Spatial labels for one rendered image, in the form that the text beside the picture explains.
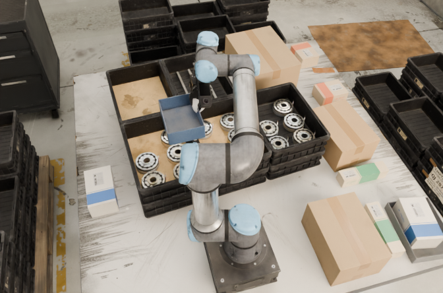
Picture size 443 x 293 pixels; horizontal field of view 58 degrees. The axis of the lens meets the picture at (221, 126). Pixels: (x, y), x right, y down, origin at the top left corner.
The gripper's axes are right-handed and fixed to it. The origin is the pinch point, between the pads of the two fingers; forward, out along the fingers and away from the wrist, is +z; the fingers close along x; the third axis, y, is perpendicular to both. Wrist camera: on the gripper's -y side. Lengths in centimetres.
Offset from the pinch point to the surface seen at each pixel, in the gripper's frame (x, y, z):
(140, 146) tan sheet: 22.2, 11.6, 32.9
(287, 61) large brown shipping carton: -63, 49, 14
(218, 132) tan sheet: -15.8, 12.2, 27.7
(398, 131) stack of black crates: -145, 26, 55
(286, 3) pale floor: -159, 250, 92
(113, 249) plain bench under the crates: 37, -31, 48
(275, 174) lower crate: -40, -12, 34
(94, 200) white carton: 44, -11, 40
